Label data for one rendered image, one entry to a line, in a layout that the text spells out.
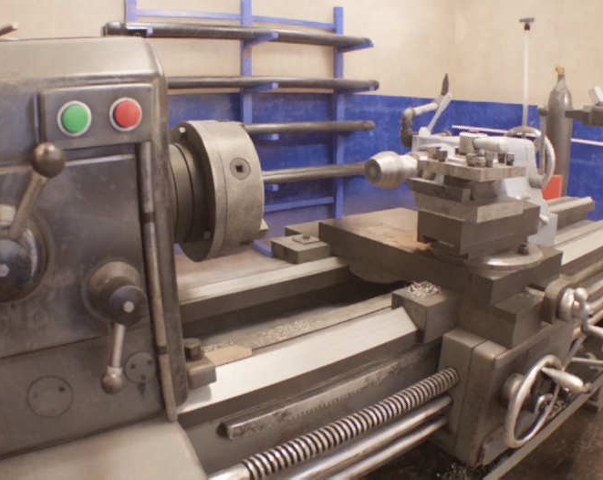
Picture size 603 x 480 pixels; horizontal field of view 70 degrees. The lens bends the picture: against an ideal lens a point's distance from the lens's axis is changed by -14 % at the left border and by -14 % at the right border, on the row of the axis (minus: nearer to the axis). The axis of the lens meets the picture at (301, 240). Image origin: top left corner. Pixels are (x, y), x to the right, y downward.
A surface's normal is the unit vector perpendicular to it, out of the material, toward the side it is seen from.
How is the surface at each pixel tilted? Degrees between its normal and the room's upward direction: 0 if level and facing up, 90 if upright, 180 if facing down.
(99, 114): 90
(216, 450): 90
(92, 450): 0
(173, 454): 32
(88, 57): 45
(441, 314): 90
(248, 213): 101
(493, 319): 90
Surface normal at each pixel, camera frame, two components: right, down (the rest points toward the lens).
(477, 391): -0.82, 0.15
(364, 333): 0.33, -0.65
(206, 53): 0.57, 0.22
